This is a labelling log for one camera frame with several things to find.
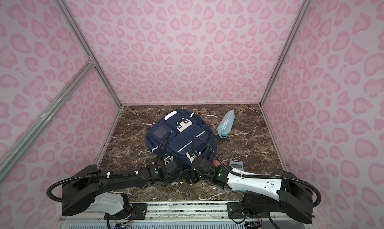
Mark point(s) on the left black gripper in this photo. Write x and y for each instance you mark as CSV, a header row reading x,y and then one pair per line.
x,y
178,179

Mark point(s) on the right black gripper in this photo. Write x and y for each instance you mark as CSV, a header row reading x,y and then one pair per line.
x,y
190,172

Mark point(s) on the navy blue student backpack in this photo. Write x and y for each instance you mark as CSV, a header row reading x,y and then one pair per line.
x,y
173,135

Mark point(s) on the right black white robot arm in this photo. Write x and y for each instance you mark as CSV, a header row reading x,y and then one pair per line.
x,y
262,194

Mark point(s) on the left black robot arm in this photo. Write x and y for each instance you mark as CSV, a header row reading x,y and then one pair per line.
x,y
89,189

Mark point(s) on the red rectangular box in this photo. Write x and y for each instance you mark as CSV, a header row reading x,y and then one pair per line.
x,y
216,163

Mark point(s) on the teal calculator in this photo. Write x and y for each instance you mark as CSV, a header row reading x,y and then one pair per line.
x,y
237,165

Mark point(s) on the light blue pencil case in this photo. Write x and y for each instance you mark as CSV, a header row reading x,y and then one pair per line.
x,y
226,124

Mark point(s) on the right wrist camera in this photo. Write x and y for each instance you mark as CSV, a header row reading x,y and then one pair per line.
x,y
191,155

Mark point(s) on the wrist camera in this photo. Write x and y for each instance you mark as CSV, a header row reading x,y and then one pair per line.
x,y
168,160
191,155

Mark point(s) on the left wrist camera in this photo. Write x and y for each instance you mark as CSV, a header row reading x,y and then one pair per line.
x,y
168,160

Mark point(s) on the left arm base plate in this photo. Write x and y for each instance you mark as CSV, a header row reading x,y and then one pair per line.
x,y
138,211

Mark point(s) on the aluminium front rail frame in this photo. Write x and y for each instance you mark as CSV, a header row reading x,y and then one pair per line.
x,y
183,215

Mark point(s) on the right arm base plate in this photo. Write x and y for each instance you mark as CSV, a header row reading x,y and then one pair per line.
x,y
237,212

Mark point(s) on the aluminium diagonal frame bar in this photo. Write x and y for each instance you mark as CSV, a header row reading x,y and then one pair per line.
x,y
29,137

